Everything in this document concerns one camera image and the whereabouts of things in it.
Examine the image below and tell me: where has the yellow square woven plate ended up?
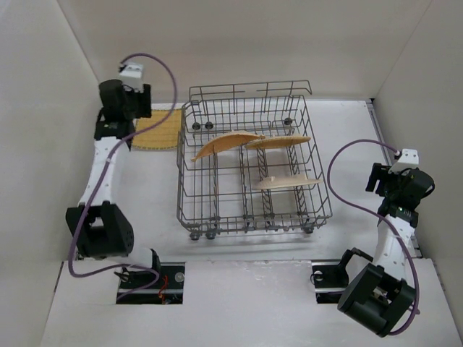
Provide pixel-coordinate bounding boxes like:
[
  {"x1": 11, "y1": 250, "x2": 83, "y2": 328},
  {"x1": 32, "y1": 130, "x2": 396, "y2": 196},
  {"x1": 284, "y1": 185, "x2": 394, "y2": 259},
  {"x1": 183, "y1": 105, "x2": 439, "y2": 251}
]
[{"x1": 132, "y1": 109, "x2": 182, "y2": 150}]

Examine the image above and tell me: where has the orange leaf-shaped woven plate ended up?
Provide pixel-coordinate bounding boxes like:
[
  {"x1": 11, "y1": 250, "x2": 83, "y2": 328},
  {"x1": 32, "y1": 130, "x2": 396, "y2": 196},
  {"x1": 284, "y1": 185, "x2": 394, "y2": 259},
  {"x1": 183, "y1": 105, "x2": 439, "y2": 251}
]
[{"x1": 191, "y1": 131, "x2": 266, "y2": 162}]

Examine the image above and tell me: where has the orange rounded woven plate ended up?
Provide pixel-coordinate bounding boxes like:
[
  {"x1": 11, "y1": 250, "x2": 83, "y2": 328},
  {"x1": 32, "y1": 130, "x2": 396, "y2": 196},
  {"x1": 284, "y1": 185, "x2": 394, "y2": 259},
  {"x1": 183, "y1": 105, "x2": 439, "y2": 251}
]
[{"x1": 245, "y1": 135, "x2": 311, "y2": 150}]

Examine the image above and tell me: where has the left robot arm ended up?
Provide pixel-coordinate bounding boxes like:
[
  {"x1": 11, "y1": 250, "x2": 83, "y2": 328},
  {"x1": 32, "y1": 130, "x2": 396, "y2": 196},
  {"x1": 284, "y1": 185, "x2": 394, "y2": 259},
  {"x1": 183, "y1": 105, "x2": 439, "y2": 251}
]
[{"x1": 65, "y1": 79, "x2": 161, "y2": 272}]

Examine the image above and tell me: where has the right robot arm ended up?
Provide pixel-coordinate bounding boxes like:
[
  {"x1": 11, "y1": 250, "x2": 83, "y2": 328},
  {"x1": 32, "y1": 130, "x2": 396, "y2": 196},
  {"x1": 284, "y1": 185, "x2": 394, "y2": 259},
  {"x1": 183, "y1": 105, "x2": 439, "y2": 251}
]
[{"x1": 337, "y1": 160, "x2": 435, "y2": 337}]

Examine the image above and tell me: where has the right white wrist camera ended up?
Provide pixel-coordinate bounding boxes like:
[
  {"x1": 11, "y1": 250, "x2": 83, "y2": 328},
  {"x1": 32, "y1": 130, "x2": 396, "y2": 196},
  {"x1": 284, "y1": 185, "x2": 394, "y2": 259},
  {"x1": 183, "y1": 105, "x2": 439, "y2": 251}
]
[{"x1": 388, "y1": 149, "x2": 420, "y2": 174}]

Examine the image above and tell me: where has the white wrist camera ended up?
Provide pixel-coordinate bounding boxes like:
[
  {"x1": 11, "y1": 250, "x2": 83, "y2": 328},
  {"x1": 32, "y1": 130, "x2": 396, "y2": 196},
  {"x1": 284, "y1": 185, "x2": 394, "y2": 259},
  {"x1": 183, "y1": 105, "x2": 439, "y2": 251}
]
[
  {"x1": 388, "y1": 149, "x2": 420, "y2": 174},
  {"x1": 119, "y1": 61, "x2": 144, "y2": 93}
]

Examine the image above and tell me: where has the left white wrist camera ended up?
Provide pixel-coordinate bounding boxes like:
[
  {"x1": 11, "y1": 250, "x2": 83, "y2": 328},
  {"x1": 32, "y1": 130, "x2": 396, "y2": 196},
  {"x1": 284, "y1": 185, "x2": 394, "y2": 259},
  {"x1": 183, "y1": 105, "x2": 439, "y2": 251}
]
[{"x1": 119, "y1": 61, "x2": 144, "y2": 93}]

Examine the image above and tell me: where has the right aluminium rail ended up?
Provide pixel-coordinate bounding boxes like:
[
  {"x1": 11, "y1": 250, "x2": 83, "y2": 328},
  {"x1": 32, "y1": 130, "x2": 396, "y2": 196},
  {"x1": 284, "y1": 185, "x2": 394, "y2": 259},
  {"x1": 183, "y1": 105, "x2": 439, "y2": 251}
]
[{"x1": 366, "y1": 99, "x2": 422, "y2": 258}]

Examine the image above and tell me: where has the aluminium rail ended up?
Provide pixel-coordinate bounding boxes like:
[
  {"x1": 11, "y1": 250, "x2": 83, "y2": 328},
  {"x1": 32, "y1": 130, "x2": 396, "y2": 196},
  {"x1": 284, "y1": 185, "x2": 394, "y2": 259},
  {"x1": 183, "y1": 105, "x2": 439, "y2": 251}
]
[
  {"x1": 366, "y1": 99, "x2": 422, "y2": 258},
  {"x1": 74, "y1": 97, "x2": 122, "y2": 260}
]

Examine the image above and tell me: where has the left aluminium rail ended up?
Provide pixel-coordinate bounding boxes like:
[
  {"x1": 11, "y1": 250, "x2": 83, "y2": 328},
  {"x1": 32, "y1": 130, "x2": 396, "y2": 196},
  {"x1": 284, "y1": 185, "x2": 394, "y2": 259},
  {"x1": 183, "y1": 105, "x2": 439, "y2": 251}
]
[{"x1": 74, "y1": 97, "x2": 122, "y2": 260}]

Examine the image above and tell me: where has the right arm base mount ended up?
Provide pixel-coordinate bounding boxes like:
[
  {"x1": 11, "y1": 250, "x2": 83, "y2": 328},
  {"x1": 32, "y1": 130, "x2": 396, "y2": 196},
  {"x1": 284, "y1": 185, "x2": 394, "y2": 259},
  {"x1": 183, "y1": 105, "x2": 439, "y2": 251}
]
[{"x1": 310, "y1": 261, "x2": 349, "y2": 304}]

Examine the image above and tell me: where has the grey wire dish rack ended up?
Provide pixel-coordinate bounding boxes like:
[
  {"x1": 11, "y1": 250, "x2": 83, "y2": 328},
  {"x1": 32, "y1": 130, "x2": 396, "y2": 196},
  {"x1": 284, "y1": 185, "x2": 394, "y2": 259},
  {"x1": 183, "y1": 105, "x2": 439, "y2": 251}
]
[{"x1": 177, "y1": 80, "x2": 333, "y2": 240}]

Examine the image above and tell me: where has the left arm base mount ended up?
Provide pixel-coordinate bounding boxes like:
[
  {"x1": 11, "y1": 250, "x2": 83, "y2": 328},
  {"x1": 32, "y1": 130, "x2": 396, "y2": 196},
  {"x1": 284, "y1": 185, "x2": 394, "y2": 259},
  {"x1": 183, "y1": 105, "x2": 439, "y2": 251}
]
[{"x1": 114, "y1": 262, "x2": 185, "y2": 305}]

